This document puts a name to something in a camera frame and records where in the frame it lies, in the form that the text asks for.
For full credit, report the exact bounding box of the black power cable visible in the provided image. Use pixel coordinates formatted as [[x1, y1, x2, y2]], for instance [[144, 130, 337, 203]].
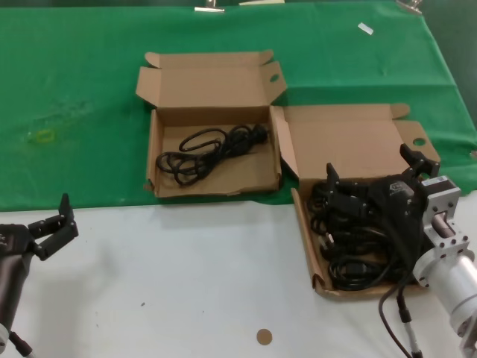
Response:
[[329, 257, 404, 292], [307, 181, 373, 234], [318, 223, 377, 263], [367, 222, 424, 286], [156, 124, 270, 188]]

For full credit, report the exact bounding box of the green table cloth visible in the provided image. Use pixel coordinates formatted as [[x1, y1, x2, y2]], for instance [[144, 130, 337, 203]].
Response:
[[0, 0, 477, 213]]

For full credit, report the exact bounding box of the open brown cardboard box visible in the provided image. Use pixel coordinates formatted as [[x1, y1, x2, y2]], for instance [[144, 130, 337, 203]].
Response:
[[134, 49, 288, 199], [268, 103, 443, 303]]

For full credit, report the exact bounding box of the plain black robot cable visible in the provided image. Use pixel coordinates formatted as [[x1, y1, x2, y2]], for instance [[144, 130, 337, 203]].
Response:
[[378, 275, 415, 358]]

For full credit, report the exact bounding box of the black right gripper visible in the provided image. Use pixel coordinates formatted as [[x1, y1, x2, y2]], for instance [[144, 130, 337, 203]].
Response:
[[326, 142, 441, 263]]

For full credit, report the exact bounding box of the left arm cable connector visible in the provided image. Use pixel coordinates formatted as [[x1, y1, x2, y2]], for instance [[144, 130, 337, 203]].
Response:
[[8, 330, 37, 358]]

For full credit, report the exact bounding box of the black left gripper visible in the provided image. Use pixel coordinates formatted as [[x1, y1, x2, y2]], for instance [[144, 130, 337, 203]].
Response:
[[0, 192, 80, 261]]

